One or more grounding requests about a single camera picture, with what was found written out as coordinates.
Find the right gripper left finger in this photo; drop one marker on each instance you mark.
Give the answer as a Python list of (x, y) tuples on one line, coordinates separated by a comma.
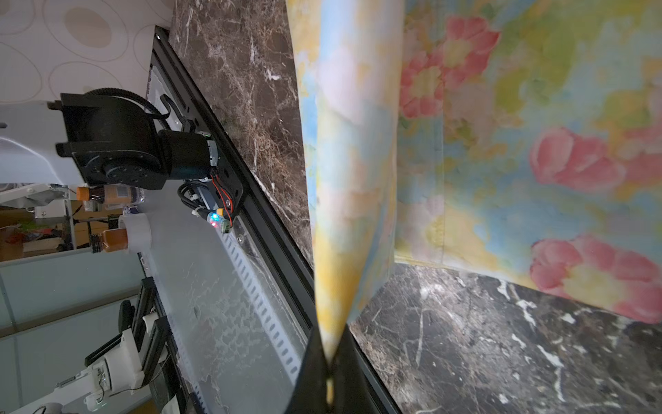
[(309, 395)]

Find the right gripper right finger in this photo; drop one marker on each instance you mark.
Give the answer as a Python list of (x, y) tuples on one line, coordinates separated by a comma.
[(349, 387)]

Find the pastel floral skirt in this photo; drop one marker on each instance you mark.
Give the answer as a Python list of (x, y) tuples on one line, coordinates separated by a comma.
[(516, 139)]

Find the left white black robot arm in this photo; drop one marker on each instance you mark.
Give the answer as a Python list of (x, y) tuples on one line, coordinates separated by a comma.
[(103, 137)]

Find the second robot arm outside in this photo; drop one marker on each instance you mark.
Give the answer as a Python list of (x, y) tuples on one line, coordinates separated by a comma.
[(127, 363)]

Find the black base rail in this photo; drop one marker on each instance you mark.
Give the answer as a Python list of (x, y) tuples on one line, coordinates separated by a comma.
[(240, 304)]

